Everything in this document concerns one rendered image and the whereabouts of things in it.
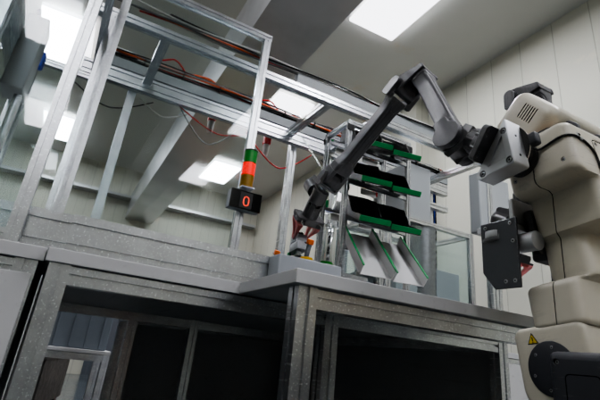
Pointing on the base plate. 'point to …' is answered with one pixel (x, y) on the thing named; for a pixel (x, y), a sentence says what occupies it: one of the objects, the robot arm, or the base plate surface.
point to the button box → (280, 262)
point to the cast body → (298, 243)
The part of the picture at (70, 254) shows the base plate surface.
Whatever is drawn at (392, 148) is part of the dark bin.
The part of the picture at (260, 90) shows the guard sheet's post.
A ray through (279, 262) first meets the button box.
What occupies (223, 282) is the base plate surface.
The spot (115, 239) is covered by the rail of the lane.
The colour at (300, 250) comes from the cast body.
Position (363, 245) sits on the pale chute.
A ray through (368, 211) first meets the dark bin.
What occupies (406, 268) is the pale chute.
